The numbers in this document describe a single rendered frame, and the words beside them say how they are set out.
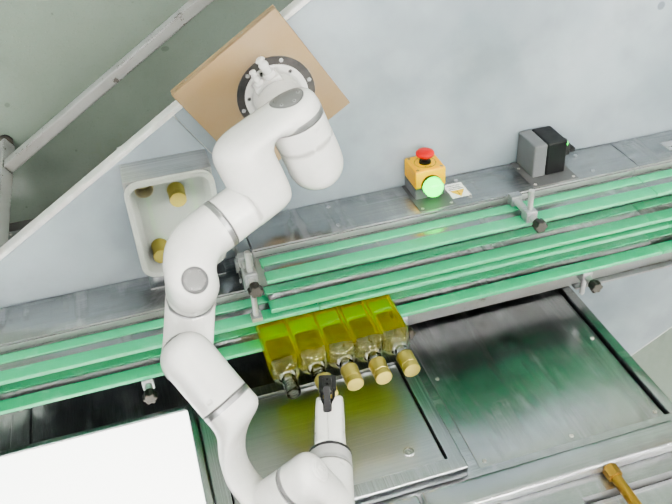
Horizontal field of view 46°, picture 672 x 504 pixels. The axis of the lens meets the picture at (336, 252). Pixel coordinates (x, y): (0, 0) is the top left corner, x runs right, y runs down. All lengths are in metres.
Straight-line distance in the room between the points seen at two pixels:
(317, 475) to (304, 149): 0.51
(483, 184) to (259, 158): 0.70
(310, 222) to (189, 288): 0.53
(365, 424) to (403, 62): 0.74
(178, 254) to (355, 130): 0.61
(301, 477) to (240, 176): 0.47
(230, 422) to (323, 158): 0.44
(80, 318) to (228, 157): 0.60
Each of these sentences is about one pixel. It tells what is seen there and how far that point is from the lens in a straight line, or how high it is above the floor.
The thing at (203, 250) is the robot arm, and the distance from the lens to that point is 1.23.
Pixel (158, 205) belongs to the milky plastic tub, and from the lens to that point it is 1.65.
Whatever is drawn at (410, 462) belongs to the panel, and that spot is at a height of 1.27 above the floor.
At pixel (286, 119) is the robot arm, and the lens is 1.25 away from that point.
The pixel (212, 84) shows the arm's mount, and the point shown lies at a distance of 1.55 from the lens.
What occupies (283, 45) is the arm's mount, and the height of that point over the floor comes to 0.77.
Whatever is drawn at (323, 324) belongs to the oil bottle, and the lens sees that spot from 1.61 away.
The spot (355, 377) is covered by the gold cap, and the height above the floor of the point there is 1.16.
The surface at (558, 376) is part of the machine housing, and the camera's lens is 1.80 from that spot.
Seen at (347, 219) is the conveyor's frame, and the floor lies 0.84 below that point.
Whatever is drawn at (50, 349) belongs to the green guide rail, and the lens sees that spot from 1.68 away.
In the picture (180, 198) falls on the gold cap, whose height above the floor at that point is 0.81.
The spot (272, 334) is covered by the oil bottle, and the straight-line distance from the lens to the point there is 1.60.
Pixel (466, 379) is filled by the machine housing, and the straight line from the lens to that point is 1.76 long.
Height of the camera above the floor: 2.19
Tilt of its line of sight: 52 degrees down
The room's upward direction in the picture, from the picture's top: 153 degrees clockwise
